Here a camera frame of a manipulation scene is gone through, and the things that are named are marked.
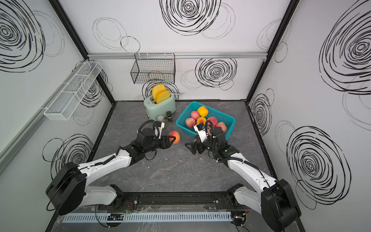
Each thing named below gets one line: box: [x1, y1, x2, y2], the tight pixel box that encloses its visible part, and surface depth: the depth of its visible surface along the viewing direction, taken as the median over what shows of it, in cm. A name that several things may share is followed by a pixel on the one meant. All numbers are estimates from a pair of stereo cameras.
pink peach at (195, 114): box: [190, 110, 200, 121], surface depth 106 cm
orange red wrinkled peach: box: [168, 130, 181, 145], surface depth 83 cm
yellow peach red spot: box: [197, 105, 209, 117], surface depth 102 cm
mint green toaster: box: [143, 94, 177, 121], surface depth 101 cm
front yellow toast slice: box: [156, 89, 171, 104], surface depth 98 cm
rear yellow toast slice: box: [152, 83, 167, 101], surface depth 101 cm
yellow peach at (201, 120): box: [196, 116, 207, 126], surface depth 101 cm
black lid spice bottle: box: [166, 110, 174, 124], surface depth 103 cm
